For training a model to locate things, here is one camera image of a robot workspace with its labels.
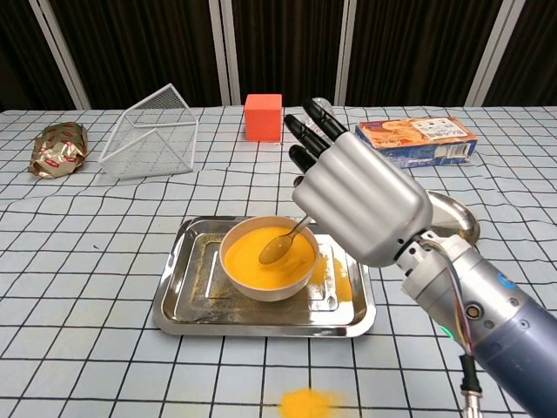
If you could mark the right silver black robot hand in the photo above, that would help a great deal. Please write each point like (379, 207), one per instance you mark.
(365, 200)

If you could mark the metal spoon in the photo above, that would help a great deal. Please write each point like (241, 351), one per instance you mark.
(274, 250)

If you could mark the white round bowl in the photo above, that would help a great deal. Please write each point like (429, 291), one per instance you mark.
(270, 294)

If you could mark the orange-yellow liquid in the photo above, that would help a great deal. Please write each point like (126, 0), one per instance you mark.
(243, 261)

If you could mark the rectangular stainless steel tray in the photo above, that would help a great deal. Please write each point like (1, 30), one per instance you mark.
(261, 328)

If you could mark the yellow powder pile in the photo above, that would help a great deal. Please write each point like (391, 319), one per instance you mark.
(304, 405)

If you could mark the orange and blue cardboard box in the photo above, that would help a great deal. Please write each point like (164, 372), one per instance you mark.
(426, 139)

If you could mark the round stainless steel plate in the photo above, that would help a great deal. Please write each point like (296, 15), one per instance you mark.
(457, 217)

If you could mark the clear plastic water bottle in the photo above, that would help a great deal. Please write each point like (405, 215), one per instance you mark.
(326, 104)

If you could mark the orange foam cube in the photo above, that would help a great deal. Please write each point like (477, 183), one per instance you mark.
(263, 119)

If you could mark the black folding partition screen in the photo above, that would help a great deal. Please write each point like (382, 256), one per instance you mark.
(130, 43)

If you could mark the checked light blue tablecloth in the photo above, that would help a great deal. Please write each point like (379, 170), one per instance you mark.
(87, 261)

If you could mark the gold foil snack bag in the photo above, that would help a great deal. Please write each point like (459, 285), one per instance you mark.
(56, 150)

